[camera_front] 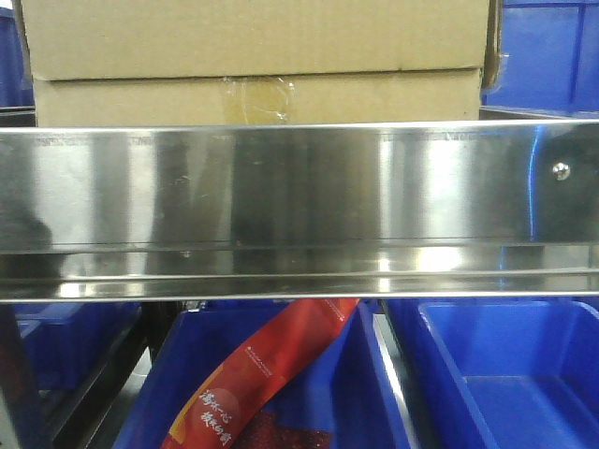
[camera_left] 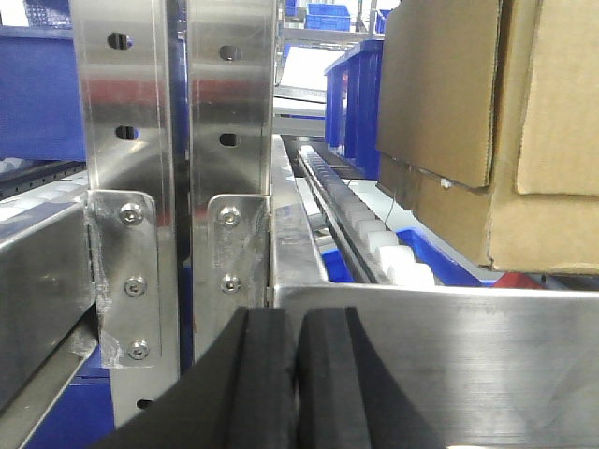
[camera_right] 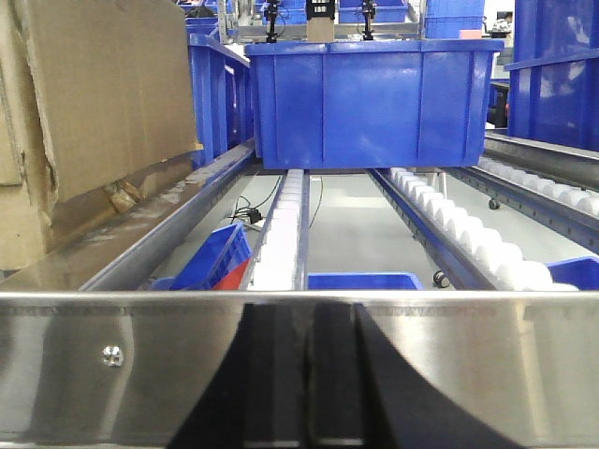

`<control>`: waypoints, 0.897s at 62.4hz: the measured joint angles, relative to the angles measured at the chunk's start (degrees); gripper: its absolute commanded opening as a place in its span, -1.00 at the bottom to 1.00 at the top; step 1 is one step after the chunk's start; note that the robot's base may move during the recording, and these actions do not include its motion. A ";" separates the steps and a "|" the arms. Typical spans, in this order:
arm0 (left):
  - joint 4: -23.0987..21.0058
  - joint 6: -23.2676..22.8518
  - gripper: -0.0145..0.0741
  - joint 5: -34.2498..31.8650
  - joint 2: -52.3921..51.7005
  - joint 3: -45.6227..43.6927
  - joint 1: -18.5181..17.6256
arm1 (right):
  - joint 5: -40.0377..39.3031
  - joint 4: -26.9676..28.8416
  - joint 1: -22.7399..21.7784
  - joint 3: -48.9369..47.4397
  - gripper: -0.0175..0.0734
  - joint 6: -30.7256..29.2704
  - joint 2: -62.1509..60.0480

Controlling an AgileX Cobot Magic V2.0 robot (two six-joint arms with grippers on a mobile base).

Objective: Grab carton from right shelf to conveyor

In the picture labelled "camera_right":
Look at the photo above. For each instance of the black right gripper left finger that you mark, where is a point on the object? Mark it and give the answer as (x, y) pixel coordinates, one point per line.
(257, 396)

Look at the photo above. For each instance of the large blue plastic bin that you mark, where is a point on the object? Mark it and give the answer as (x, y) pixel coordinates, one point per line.
(371, 104)

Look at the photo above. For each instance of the white roller track centre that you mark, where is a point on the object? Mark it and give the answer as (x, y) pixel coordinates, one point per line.
(280, 254)

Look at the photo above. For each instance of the blue bin left row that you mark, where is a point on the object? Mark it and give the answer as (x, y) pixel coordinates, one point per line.
(222, 97)

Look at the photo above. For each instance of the blue bin below centre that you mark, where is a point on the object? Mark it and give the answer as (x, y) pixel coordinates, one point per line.
(364, 281)

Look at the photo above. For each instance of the tilted blue bin below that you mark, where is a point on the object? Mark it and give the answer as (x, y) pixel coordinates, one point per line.
(219, 264)

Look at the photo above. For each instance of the steel side guide rail left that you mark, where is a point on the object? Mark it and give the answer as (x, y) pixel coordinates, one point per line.
(126, 251)

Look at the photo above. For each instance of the stainless steel shelf front rail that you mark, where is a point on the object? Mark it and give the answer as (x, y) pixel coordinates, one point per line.
(123, 370)

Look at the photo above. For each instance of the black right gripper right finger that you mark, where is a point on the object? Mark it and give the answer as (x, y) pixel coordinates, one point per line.
(364, 394)

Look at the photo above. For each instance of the white roller track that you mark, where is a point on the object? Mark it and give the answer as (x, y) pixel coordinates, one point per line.
(471, 255)
(280, 254)
(583, 200)

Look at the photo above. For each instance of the blue bins right stack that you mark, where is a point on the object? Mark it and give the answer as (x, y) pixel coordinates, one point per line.
(553, 93)

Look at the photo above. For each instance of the white roller track far right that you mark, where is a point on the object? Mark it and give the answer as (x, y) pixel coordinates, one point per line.
(583, 200)

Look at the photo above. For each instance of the blue bin below right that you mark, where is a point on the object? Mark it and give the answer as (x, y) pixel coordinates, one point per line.
(582, 272)

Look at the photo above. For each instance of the brown cardboard carton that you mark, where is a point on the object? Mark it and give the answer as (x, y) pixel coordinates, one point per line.
(96, 116)

